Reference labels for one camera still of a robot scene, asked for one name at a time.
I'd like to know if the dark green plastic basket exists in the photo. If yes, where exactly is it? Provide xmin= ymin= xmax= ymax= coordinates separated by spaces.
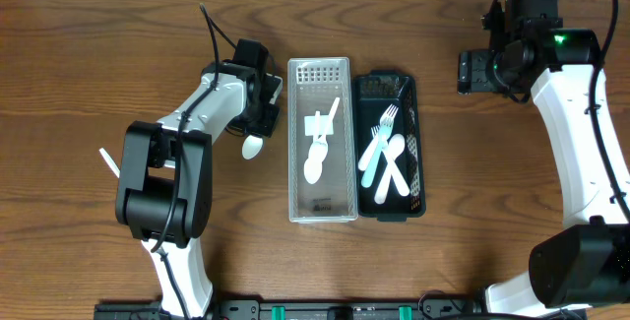
xmin=351 ymin=70 xmax=426 ymax=222

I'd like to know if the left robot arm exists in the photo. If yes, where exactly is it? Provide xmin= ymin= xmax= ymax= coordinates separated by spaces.
xmin=94 ymin=39 xmax=283 ymax=319

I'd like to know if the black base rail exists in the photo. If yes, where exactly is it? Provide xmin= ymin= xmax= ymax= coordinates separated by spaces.
xmin=94 ymin=295 xmax=588 ymax=320

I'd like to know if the clear plastic basket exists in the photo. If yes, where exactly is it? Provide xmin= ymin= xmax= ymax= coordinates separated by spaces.
xmin=287 ymin=57 xmax=358 ymax=224

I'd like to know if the white plastic spoon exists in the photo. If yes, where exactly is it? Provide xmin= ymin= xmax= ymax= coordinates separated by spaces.
xmin=241 ymin=135 xmax=264 ymax=160
xmin=374 ymin=134 xmax=405 ymax=204
xmin=98 ymin=148 xmax=120 ymax=178
xmin=316 ymin=97 xmax=340 ymax=162
xmin=303 ymin=111 xmax=322 ymax=184

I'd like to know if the white plastic fork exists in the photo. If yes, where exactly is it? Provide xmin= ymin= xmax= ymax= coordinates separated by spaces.
xmin=361 ymin=104 xmax=399 ymax=188
xmin=383 ymin=142 xmax=410 ymax=197
xmin=357 ymin=126 xmax=379 ymax=171

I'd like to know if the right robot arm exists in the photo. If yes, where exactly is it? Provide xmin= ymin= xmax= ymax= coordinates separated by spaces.
xmin=458 ymin=0 xmax=629 ymax=318

